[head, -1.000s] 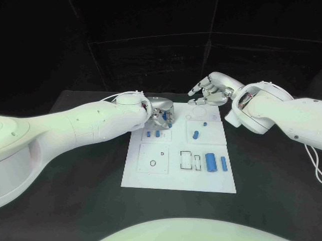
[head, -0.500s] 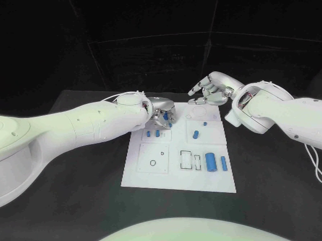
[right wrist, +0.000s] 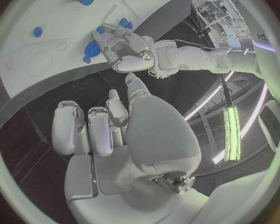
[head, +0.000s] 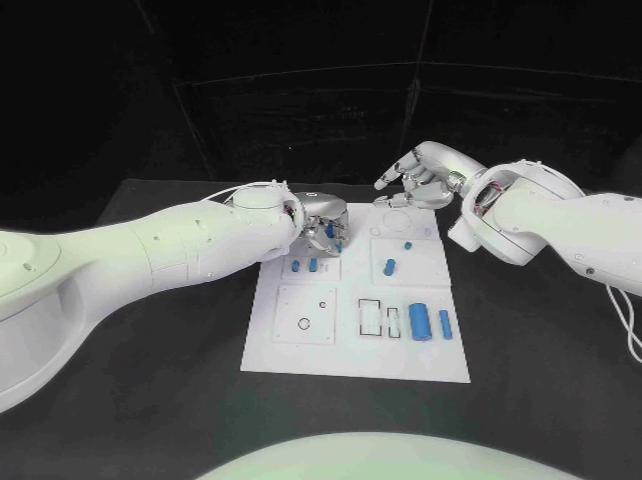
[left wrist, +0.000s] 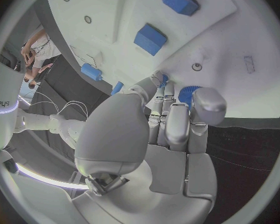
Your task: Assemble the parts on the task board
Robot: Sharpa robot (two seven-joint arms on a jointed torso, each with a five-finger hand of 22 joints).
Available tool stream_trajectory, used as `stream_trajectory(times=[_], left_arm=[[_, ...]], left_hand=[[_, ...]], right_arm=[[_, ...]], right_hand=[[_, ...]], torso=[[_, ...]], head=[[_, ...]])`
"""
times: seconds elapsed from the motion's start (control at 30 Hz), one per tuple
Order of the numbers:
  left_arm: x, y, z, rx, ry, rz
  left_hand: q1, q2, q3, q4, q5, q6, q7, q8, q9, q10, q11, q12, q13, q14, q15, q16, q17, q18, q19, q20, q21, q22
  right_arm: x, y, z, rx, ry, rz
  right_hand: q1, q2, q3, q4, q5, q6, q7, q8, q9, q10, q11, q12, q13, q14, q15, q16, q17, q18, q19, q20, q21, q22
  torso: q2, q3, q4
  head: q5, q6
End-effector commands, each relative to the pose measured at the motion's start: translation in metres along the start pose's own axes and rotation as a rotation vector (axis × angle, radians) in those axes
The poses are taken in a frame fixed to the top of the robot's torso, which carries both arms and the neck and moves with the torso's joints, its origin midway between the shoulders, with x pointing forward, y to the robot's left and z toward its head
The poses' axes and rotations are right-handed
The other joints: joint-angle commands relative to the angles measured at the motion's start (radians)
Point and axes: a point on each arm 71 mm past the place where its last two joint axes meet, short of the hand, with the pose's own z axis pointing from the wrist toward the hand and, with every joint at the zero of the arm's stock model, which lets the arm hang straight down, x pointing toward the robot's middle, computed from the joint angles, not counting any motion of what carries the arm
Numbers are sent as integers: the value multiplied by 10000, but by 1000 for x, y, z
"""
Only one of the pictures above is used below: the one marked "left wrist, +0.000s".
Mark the blue short cylinder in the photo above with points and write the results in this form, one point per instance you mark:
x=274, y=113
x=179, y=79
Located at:
x=91, y=71

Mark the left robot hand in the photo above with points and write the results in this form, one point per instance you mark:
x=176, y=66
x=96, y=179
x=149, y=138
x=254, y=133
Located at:
x=116, y=134

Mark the blue gear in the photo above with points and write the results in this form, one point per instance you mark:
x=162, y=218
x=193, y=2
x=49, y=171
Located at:
x=185, y=95

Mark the person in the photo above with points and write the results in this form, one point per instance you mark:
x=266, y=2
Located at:
x=43, y=48

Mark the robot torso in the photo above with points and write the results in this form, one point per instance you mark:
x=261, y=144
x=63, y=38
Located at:
x=4, y=89

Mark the blue block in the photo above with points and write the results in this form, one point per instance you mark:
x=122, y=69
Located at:
x=177, y=1
x=148, y=40

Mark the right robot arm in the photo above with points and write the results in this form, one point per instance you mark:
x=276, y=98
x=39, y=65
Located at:
x=39, y=121

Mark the white task board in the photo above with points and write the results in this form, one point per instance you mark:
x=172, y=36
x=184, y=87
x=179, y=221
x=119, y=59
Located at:
x=121, y=13

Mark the small blue peg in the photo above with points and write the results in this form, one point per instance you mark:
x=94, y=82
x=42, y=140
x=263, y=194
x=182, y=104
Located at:
x=164, y=79

